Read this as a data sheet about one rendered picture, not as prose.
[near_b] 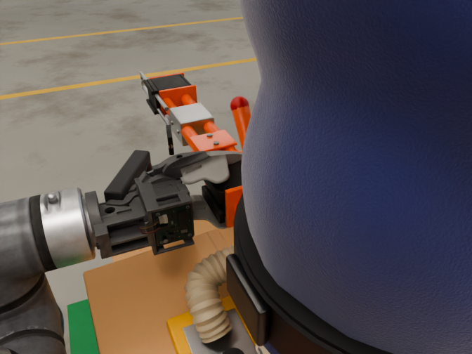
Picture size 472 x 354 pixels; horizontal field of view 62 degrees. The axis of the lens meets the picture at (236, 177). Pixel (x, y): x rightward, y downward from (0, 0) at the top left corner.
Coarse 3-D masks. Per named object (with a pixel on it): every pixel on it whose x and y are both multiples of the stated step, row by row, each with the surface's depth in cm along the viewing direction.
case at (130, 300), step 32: (160, 256) 60; (192, 256) 60; (96, 288) 55; (128, 288) 55; (160, 288) 55; (224, 288) 55; (96, 320) 51; (128, 320) 51; (160, 320) 51; (128, 352) 47; (160, 352) 47
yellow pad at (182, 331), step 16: (224, 304) 51; (176, 320) 49; (240, 320) 48; (176, 336) 47; (192, 336) 47; (224, 336) 47; (240, 336) 46; (176, 352) 46; (192, 352) 45; (208, 352) 45; (224, 352) 42; (240, 352) 42; (256, 352) 45
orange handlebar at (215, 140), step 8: (184, 96) 76; (168, 104) 73; (184, 104) 75; (168, 112) 72; (184, 128) 66; (192, 128) 66; (208, 128) 66; (216, 128) 65; (184, 136) 65; (192, 136) 62; (200, 136) 62; (208, 136) 62; (216, 136) 62; (224, 136) 62; (192, 144) 62; (200, 144) 60; (208, 144) 60; (216, 144) 59; (224, 144) 60; (232, 144) 60
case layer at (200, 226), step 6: (198, 222) 145; (204, 222) 145; (198, 228) 142; (204, 228) 142; (210, 228) 142; (216, 228) 142; (198, 234) 139; (150, 246) 135; (132, 252) 132; (138, 252) 132; (114, 258) 130; (120, 258) 130
